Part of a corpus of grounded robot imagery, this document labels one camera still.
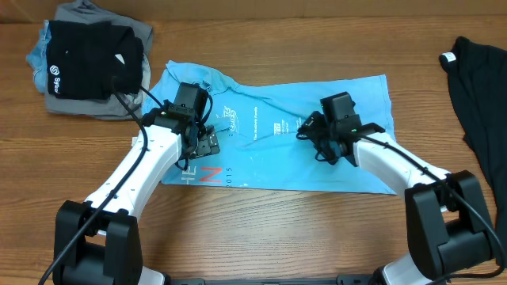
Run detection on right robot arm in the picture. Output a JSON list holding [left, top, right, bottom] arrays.
[[296, 112, 506, 284]]

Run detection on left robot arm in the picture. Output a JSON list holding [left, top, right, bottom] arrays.
[[52, 124, 183, 285]]

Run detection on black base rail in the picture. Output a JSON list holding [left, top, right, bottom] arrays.
[[166, 275, 382, 285]]

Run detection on black unfolded shirt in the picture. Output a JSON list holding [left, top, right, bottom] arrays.
[[438, 36, 507, 215]]

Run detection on folded blue denim garment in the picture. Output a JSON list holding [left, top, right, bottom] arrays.
[[25, 20, 51, 93]]

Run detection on light blue printed t-shirt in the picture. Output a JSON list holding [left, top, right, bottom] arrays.
[[143, 61, 394, 195]]

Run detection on folded grey garment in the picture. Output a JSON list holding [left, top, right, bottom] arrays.
[[43, 0, 153, 120]]

